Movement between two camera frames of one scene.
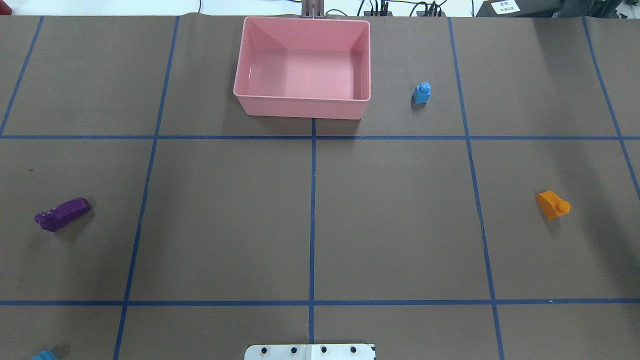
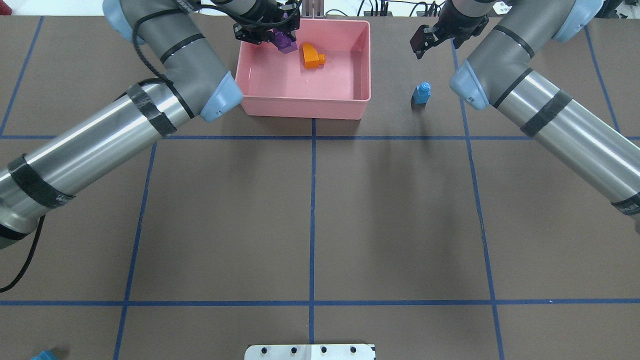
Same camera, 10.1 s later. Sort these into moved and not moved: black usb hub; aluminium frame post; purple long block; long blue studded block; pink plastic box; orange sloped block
Moved: orange sloped block; purple long block
Not moved: pink plastic box; aluminium frame post; black usb hub; long blue studded block
